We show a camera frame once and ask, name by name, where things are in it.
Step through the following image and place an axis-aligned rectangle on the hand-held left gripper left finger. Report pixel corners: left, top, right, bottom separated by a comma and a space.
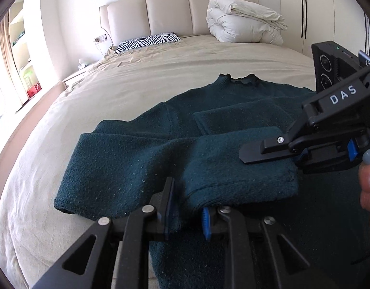
32, 177, 181, 289

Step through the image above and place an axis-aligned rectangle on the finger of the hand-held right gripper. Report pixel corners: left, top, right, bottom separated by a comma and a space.
239, 135, 297, 165

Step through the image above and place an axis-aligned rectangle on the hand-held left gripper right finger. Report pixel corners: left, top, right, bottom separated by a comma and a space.
202, 205, 339, 289

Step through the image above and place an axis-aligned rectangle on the dark green knit sweater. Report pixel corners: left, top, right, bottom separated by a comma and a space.
53, 73, 370, 289

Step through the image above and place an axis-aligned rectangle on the white wardrobe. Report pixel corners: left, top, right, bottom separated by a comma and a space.
278, 0, 370, 58

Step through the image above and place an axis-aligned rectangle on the folded white duvet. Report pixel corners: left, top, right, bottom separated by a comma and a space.
206, 0, 288, 43

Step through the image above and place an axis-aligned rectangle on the bed with beige sheet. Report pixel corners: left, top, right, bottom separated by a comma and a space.
0, 33, 370, 289

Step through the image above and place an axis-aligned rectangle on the zebra striped pillow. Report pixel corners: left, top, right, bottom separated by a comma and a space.
114, 32, 181, 54

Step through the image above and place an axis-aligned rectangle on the beige nightstand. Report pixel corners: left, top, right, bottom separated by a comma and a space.
62, 65, 97, 88

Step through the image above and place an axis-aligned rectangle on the beige padded headboard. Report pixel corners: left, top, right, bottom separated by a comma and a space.
99, 0, 261, 47

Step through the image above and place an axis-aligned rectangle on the green plastic stool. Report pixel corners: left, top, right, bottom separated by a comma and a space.
21, 68, 35, 88

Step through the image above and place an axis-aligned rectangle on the white open shelf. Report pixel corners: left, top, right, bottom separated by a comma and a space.
9, 0, 43, 100

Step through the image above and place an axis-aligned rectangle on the beige curtain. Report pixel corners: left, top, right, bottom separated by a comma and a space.
0, 21, 27, 106

